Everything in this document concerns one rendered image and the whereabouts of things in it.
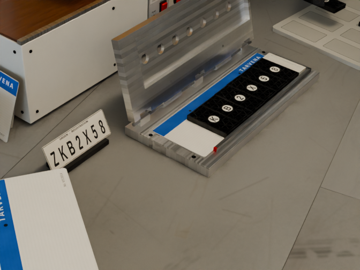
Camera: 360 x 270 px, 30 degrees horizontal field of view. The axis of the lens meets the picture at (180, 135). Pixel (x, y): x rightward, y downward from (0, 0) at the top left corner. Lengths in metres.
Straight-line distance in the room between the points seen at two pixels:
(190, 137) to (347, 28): 0.64
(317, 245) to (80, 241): 0.41
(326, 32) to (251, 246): 0.77
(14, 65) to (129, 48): 0.23
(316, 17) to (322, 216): 0.74
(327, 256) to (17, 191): 0.52
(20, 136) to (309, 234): 0.60
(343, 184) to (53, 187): 0.54
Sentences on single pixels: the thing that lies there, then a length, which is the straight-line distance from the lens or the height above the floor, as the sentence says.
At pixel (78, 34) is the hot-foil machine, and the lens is 1.40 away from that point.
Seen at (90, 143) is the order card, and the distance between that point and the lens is 1.31.
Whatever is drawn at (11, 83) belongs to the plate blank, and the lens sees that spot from 1.33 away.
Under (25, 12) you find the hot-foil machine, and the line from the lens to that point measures 1.39.
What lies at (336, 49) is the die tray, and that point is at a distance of 1.70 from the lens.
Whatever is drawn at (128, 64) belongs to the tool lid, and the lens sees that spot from 1.28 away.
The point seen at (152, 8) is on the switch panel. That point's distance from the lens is 1.57.
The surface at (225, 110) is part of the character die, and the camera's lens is 1.39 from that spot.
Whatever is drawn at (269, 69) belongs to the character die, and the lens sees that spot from 1.53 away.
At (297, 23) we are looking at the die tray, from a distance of 1.79.
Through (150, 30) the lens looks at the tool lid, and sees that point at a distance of 1.34.
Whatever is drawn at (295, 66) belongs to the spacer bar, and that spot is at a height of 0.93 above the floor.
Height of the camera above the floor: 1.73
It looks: 38 degrees down
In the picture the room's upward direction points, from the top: 3 degrees clockwise
